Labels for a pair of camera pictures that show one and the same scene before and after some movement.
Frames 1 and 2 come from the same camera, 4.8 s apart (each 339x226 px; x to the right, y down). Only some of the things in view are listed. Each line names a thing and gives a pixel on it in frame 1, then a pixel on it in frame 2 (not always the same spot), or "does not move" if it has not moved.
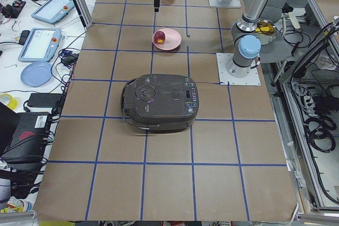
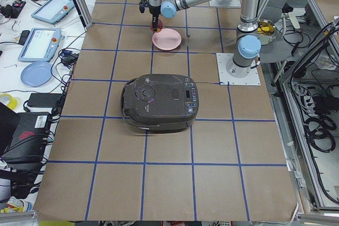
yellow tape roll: [13, 102] does not move
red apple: [159, 37] → [159, 27]
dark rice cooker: [160, 102] does not move
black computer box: [29, 143] does not move
